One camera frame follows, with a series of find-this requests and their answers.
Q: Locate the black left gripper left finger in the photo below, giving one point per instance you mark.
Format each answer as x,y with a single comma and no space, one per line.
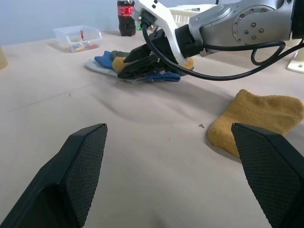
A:
59,173

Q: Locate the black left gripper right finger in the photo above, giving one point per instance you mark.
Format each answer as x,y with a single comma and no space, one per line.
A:
273,171

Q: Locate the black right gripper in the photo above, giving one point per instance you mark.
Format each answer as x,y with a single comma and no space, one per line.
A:
159,40

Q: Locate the mustard yellow sock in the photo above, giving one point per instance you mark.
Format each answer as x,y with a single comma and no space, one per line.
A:
118,64
188,64
261,111

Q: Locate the dark grey sock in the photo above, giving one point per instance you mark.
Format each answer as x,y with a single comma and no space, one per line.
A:
118,53

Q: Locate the blue sock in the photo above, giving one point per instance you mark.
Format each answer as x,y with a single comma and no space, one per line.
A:
166,76
105,59

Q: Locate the light grey sock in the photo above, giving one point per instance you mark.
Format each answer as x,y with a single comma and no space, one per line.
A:
97,67

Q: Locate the white plastic basket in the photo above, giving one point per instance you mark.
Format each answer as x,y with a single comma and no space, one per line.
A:
180,16

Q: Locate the green plastic bottle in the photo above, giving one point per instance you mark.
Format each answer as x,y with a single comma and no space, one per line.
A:
138,25

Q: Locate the cola bottle red label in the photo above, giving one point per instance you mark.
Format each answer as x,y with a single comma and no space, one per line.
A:
126,14

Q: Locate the red peg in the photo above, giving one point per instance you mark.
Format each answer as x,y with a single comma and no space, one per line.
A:
82,34

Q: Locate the clear plastic container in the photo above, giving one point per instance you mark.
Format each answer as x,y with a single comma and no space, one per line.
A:
71,33

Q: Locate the white plastic stand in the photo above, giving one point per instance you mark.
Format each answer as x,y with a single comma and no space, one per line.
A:
297,65

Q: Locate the pale yellow container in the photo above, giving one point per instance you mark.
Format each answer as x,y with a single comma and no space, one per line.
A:
2,58

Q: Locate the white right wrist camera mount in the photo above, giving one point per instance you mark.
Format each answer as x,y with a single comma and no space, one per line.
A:
166,19

